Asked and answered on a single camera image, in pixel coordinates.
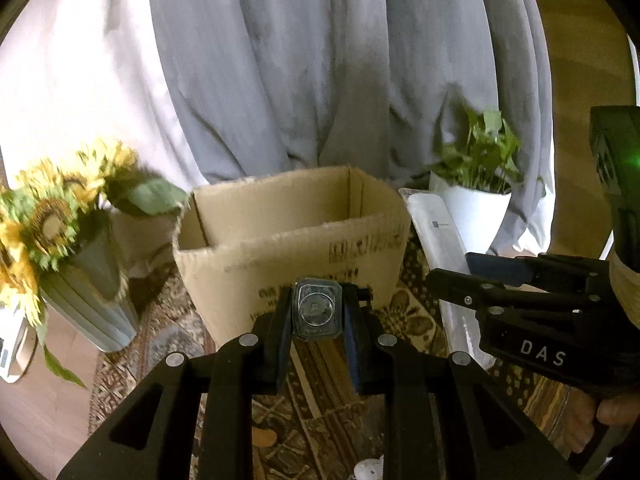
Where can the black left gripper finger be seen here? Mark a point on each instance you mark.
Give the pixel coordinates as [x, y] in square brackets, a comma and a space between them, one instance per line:
[184, 403]
[444, 418]

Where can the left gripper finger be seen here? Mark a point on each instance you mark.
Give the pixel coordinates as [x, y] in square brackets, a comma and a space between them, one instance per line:
[475, 293]
[509, 271]

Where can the brown wooden curved piece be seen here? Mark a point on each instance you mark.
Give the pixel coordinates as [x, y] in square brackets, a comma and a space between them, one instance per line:
[263, 438]

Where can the small white figurine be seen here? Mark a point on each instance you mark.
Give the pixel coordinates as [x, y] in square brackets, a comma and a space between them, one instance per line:
[369, 469]

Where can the small black square gadget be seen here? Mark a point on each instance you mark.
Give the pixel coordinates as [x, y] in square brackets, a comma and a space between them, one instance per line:
[317, 310]

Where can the person's hand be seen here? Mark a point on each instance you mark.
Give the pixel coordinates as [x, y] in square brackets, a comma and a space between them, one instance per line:
[582, 411]

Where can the white ribbed plant pot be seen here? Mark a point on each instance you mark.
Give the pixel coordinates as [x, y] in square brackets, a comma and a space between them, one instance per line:
[477, 214]

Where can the patterned paisley table rug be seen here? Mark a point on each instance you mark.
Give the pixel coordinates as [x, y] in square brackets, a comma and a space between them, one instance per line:
[323, 427]

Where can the green potted plant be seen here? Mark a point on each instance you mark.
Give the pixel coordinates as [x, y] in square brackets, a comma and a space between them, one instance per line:
[482, 150]

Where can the green ribbed vase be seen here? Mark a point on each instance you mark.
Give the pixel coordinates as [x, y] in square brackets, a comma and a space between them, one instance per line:
[90, 290]

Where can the brown cardboard box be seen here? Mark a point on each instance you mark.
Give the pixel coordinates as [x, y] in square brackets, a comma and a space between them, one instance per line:
[238, 243]

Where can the white wooden desk lamp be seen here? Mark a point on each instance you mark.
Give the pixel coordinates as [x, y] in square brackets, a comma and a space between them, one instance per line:
[18, 343]

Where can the white floor lamp arc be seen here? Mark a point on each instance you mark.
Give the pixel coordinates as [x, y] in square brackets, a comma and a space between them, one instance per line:
[634, 54]

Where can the sunflower bouquet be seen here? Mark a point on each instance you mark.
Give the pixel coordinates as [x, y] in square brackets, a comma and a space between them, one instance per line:
[53, 209]

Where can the beige curtain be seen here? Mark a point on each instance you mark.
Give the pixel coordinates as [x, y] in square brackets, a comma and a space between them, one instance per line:
[73, 71]

